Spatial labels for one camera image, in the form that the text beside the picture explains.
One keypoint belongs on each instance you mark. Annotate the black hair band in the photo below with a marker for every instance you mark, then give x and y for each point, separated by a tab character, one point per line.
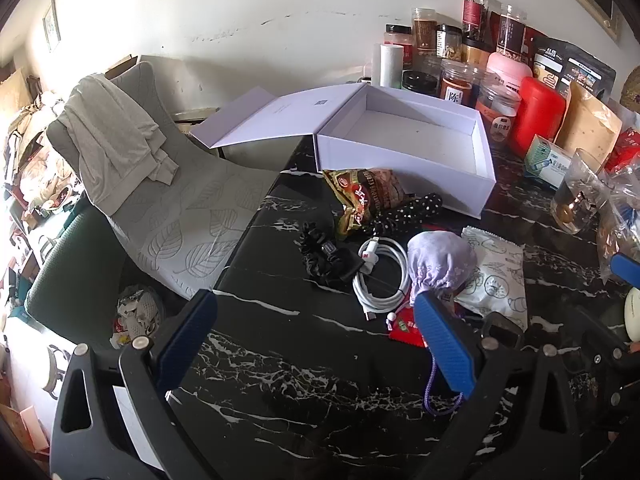
320	265

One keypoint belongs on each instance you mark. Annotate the red jar black lid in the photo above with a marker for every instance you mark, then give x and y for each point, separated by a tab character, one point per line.
397	40

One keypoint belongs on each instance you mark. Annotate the red snack packet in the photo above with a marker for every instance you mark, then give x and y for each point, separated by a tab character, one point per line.
407	330

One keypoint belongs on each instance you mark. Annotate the black polka dot scrunchie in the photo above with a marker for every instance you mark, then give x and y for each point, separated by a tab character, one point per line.
410	210

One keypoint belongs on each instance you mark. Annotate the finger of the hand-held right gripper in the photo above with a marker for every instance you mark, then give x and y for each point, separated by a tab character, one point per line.
627	267
610	370

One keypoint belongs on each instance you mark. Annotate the golden jar black lid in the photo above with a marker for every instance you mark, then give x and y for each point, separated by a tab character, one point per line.
475	54

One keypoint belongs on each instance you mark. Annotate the woven straw hat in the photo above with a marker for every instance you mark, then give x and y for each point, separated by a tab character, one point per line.
632	90

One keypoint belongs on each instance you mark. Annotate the green white medicine box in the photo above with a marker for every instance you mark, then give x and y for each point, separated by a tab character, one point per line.
547	162

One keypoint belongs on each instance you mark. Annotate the kraft paper pouch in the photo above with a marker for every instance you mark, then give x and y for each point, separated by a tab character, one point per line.
590	125

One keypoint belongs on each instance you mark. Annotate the brown red snack bag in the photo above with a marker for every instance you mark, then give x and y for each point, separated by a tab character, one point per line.
362	195

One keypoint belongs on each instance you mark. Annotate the black printed pouch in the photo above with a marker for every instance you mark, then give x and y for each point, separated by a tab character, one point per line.
575	67

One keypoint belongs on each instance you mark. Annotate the white hinged-lid box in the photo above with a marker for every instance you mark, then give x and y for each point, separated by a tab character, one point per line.
415	120

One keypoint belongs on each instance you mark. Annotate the clear drinking glass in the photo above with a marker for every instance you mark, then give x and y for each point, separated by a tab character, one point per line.
575	195

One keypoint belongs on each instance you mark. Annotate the cardboard box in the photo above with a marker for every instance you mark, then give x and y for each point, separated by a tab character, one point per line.
120	64

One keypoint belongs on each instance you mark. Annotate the dark green chair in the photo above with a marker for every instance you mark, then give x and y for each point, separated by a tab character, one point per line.
75	280

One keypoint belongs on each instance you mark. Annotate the pink lidded jar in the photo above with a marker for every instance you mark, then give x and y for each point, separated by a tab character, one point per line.
507	70

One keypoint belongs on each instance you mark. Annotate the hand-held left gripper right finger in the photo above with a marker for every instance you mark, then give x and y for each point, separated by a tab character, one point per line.
442	335

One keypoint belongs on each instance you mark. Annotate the clear jar red powder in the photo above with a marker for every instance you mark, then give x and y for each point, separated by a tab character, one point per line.
460	85

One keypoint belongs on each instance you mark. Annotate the clear jar orange label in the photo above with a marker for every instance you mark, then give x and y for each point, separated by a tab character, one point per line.
497	115

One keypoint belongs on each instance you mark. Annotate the light grey cloth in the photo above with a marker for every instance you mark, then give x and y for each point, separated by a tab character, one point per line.
115	140

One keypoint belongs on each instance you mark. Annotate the clear jar brown label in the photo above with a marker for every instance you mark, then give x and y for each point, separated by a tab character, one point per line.
424	32

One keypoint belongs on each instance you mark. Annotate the dark jar black lid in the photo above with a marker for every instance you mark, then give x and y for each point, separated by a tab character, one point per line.
420	82

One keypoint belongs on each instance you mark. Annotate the grey leaf-pattern seat cushion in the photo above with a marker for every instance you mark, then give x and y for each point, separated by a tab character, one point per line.
200	220

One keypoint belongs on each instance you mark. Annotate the white cylinder bottle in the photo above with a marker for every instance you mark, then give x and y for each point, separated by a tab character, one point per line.
391	65

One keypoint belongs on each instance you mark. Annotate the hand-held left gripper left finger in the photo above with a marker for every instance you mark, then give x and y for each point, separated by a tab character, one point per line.
192	330

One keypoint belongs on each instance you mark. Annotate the red plastic canister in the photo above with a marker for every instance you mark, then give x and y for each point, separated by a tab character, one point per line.
537	115

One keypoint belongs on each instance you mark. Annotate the bin of crumpled paper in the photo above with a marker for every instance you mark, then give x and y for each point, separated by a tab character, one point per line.
137	312

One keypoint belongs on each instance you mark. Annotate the red foil bag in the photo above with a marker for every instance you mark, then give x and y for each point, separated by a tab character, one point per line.
627	147

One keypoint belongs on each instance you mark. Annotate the small wall picture frame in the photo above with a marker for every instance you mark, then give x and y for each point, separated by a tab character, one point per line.
51	25

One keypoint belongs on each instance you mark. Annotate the clear plastic bag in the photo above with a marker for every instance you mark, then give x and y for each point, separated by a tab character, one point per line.
622	200

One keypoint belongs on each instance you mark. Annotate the white printed packet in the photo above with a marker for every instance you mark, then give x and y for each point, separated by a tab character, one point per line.
495	280

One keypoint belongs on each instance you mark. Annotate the tall jar dark label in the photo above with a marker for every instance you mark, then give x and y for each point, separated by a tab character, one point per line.
511	27

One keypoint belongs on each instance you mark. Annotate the nut jar black lid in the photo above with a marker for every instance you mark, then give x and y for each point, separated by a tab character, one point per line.
448	42

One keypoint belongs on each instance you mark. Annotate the tall jar red label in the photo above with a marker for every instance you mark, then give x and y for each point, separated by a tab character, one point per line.
474	12

